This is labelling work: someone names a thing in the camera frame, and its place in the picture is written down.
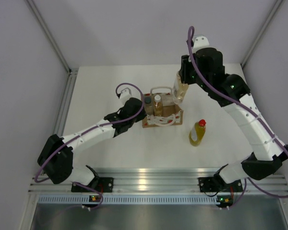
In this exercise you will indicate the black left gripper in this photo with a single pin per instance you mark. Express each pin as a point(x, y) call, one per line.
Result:
point(142, 115)

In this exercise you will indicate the aluminium frame post right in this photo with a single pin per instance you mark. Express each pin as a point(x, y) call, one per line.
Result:
point(268, 19)

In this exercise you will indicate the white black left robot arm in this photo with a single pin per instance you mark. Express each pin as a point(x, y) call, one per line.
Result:
point(58, 157)

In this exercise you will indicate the yellow bottle red cap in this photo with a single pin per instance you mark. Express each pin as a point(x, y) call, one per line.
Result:
point(197, 133)

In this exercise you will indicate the clear bottle grey cap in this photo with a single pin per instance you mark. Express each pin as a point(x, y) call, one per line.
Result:
point(148, 105)

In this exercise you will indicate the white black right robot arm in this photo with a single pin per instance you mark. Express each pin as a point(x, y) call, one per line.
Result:
point(268, 151)

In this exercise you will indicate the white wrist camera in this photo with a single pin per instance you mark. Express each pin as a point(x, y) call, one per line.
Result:
point(125, 95)
point(200, 42)

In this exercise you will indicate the amber bottle white cap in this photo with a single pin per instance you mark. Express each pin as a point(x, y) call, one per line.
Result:
point(179, 90)
point(158, 106)

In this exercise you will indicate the burlap watermelon print bag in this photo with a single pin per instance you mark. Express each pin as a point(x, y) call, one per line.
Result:
point(172, 113)

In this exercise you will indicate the aluminium frame post left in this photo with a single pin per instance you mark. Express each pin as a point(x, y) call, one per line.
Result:
point(48, 34)

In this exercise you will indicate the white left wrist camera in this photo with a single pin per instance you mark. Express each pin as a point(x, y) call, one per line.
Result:
point(125, 95)

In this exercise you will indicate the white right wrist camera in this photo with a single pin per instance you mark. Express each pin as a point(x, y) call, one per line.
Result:
point(200, 42)

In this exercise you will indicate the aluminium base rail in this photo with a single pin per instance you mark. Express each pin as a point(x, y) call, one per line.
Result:
point(183, 181)

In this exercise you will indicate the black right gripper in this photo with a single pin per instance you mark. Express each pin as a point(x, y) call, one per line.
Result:
point(186, 63)

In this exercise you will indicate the aluminium frame post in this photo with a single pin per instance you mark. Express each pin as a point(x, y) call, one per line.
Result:
point(48, 34)
point(268, 19)

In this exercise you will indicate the white slotted cable duct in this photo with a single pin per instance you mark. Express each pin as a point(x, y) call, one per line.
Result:
point(129, 199)

